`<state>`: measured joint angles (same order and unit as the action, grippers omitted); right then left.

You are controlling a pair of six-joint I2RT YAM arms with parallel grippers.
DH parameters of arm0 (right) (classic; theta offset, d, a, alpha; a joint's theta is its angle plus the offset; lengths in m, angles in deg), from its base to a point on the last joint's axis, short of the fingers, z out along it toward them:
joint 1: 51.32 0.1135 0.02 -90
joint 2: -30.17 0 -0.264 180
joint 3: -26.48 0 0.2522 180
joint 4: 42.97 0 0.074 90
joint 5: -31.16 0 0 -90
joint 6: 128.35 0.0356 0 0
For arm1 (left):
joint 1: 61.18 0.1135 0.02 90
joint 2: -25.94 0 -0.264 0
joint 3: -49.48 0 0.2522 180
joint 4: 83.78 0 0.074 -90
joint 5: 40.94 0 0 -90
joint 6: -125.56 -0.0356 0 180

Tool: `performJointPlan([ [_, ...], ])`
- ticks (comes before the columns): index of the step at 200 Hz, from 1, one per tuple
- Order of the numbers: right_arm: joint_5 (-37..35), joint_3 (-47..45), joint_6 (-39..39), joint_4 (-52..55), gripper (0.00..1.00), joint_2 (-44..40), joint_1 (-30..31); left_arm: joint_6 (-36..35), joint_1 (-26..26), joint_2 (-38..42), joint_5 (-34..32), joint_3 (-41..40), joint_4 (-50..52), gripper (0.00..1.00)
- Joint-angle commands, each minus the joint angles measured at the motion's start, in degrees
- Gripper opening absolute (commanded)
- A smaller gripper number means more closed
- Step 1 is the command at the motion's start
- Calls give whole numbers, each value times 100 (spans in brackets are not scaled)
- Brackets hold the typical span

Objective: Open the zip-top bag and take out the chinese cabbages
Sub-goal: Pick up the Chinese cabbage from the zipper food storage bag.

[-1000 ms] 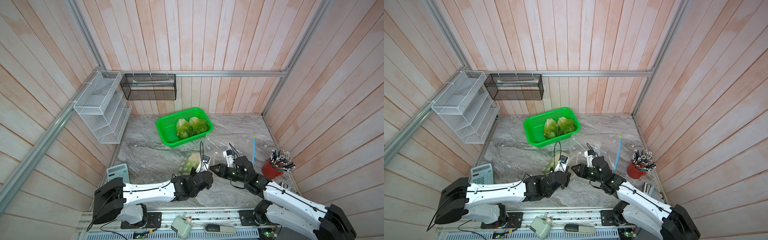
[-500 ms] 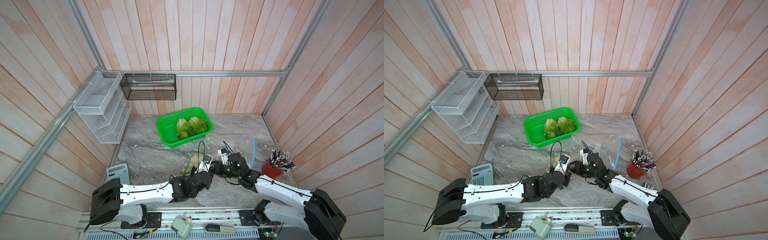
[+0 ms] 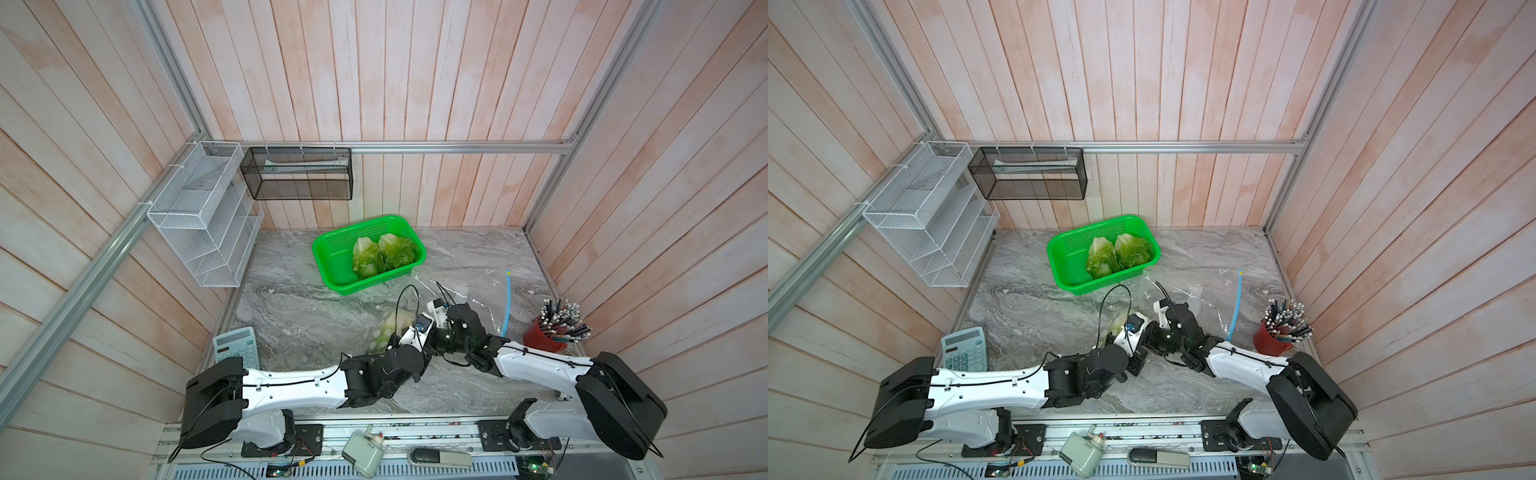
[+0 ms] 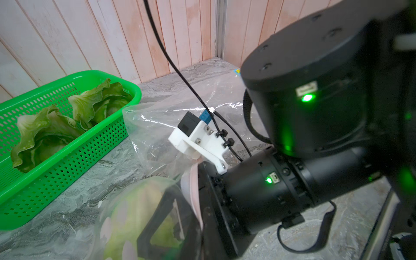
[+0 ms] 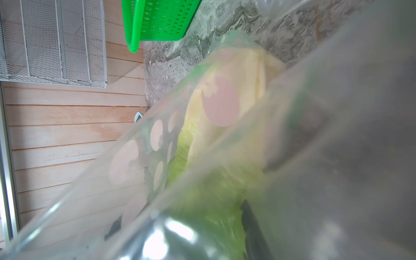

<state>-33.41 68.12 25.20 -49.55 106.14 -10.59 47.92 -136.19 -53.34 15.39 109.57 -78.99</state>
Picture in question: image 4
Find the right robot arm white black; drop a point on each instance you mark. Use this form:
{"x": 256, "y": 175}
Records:
{"x": 334, "y": 97}

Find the chinese cabbage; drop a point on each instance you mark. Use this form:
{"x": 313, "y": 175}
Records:
{"x": 94, "y": 106}
{"x": 42, "y": 135}
{"x": 125, "y": 216}

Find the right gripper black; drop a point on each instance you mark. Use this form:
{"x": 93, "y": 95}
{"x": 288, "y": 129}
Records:
{"x": 174, "y": 233}

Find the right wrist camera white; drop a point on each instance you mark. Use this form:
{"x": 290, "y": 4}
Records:
{"x": 195, "y": 138}

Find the clear zip bag blue seal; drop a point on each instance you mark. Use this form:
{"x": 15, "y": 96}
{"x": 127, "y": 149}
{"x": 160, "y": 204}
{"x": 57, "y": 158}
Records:
{"x": 219, "y": 100}

